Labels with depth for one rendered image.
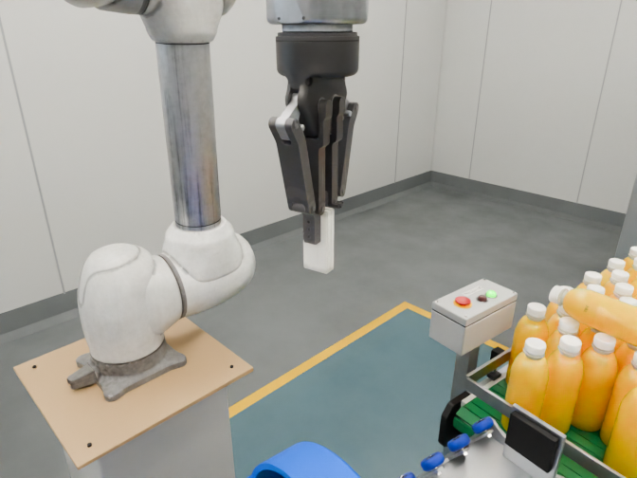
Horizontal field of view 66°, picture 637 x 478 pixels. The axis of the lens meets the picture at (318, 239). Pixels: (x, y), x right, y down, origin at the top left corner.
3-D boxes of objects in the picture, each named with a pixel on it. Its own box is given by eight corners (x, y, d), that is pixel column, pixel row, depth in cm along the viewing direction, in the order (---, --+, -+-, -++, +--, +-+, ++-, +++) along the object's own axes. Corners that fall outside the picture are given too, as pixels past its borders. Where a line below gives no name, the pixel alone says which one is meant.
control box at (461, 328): (427, 337, 120) (431, 300, 116) (478, 310, 131) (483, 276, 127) (461, 357, 112) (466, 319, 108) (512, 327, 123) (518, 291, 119)
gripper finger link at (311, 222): (320, 194, 48) (304, 203, 46) (320, 241, 50) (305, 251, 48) (308, 193, 49) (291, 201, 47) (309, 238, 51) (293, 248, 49)
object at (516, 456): (498, 458, 95) (507, 408, 90) (504, 452, 96) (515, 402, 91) (546, 494, 87) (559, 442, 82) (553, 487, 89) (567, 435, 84)
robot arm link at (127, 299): (77, 340, 107) (54, 249, 98) (155, 310, 118) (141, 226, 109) (104, 376, 96) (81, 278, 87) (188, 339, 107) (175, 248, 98)
